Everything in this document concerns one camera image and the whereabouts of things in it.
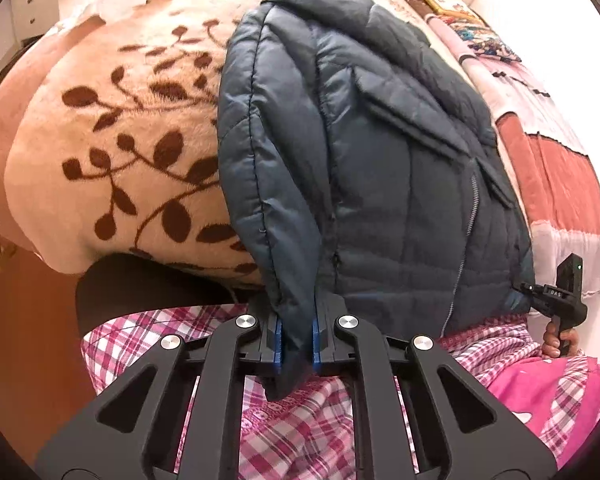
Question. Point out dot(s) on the pink plaid pajama clothing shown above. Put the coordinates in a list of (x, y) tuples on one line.
[(300, 425)]

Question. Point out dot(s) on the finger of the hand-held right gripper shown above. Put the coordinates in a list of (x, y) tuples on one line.
[(524, 290)]

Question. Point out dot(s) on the colourful printed pillow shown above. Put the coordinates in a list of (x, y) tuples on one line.
[(462, 17)]

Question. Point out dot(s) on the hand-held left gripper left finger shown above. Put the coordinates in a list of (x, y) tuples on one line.
[(278, 347)]

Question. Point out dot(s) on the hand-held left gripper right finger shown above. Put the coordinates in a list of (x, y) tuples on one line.
[(316, 345)]

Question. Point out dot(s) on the person's right hand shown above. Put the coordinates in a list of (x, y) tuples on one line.
[(552, 345)]

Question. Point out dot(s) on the beige leaf print blanket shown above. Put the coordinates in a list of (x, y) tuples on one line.
[(130, 135)]

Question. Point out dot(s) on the white dresser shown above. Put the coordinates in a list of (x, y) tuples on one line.
[(32, 2)]

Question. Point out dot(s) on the pink patchwork quilt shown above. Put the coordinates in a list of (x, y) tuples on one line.
[(550, 170)]

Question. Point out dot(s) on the dark blue puffer jacket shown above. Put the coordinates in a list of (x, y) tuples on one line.
[(380, 160)]

